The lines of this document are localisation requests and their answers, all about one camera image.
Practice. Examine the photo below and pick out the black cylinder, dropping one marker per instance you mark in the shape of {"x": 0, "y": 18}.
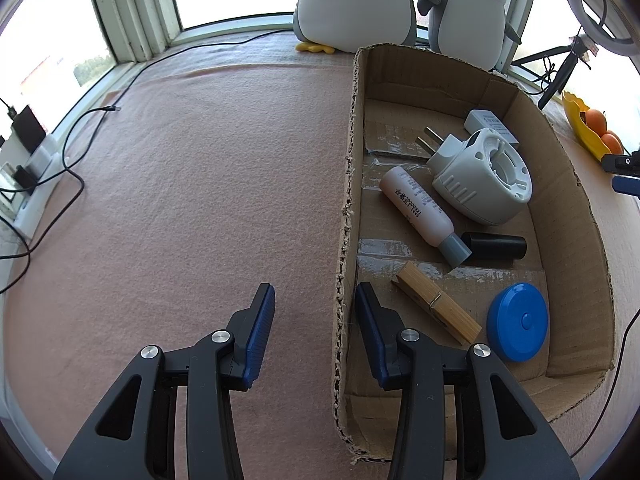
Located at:
{"x": 495, "y": 247}

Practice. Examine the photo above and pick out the wooden clothespin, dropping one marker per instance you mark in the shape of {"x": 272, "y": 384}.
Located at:
{"x": 437, "y": 303}

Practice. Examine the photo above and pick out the blue round tape measure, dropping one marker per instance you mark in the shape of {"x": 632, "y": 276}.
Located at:
{"x": 517, "y": 323}

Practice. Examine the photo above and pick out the small penguin plush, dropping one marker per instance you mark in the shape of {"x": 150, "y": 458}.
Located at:
{"x": 470, "y": 30}

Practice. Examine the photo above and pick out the black tripod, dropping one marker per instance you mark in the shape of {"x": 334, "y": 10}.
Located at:
{"x": 559, "y": 64}

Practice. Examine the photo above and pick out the white power strip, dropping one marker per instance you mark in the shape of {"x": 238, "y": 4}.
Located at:
{"x": 23, "y": 210}

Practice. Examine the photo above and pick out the pink blanket mat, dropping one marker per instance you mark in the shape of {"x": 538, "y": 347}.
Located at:
{"x": 221, "y": 169}

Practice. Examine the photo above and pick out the black power adapter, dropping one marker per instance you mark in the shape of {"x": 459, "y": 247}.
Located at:
{"x": 28, "y": 129}

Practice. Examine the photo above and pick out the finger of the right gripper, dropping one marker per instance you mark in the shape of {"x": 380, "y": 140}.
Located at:
{"x": 626, "y": 185}
{"x": 625, "y": 165}

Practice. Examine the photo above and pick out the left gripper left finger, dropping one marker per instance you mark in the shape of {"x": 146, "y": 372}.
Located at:
{"x": 130, "y": 434}

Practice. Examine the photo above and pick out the yellow fruit bowl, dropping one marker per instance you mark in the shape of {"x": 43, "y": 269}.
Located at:
{"x": 574, "y": 109}

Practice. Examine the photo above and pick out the white ring light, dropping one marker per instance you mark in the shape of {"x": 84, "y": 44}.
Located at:
{"x": 606, "y": 24}

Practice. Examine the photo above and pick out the open cardboard box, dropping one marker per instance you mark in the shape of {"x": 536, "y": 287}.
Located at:
{"x": 397, "y": 92}

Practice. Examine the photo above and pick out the white bottle grey cap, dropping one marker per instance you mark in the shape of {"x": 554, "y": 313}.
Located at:
{"x": 424, "y": 214}

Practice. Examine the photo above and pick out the large penguin plush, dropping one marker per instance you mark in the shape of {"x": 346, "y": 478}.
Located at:
{"x": 327, "y": 26}

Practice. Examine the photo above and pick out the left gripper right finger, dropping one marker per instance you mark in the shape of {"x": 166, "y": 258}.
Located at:
{"x": 500, "y": 434}

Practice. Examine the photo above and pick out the small black plug adapter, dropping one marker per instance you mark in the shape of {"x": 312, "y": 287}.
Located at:
{"x": 25, "y": 180}

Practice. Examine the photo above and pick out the orange fruit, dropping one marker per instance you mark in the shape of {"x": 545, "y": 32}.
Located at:
{"x": 596, "y": 121}
{"x": 612, "y": 142}

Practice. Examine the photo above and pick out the white plug-in device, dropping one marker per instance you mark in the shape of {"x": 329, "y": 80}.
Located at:
{"x": 483, "y": 177}

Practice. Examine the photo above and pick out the white charger block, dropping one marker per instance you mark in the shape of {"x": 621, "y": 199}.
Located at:
{"x": 479, "y": 119}

